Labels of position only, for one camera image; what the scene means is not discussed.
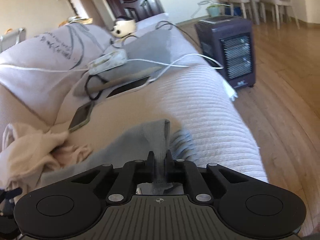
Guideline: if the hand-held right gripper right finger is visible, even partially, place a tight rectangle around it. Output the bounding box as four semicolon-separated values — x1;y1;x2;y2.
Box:
164;150;248;205

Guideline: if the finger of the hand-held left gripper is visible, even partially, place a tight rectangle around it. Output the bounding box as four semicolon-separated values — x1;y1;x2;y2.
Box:
0;188;22;202

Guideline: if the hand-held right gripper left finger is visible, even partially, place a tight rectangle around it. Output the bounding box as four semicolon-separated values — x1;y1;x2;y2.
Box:
71;151;155;206

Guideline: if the light blue sweater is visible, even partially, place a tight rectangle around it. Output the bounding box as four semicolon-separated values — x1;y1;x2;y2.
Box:
40;119;198;195

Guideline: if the cream sweatshirt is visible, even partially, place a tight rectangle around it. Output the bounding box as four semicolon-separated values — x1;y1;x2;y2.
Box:
0;122;69;188

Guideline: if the sofa with white cover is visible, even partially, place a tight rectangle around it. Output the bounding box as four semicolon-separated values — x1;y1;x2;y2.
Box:
0;12;269;188

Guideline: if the smartphone in green case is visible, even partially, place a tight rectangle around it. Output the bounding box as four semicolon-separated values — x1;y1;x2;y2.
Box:
68;102;93;133

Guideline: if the white power strip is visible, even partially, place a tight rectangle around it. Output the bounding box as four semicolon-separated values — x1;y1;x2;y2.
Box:
88;49;128;75

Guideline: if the grey cushion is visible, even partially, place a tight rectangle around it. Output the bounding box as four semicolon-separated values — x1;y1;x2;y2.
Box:
72;29;173;95

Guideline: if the dark electric heater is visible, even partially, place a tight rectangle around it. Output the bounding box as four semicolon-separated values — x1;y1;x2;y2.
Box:
194;15;257;88

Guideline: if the printed white cushion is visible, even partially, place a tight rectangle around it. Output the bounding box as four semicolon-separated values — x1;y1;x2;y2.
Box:
0;24;113;120

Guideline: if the white metal rack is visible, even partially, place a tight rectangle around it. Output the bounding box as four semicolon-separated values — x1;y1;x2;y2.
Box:
0;27;27;53

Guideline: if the potted plant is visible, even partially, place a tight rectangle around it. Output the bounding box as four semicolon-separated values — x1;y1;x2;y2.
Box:
207;4;222;17

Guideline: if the blue box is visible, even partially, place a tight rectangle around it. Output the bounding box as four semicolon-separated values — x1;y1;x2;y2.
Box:
224;6;242;17

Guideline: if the dining table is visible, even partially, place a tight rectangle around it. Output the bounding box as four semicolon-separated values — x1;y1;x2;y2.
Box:
244;0;268;25

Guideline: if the black strap cable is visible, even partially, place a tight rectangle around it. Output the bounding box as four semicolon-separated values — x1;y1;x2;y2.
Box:
84;74;109;100

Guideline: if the thin black cable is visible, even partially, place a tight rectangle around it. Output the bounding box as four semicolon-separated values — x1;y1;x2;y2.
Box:
110;21;180;49

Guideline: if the wire hanger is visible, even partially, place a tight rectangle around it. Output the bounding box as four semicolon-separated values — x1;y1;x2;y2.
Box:
191;0;230;19

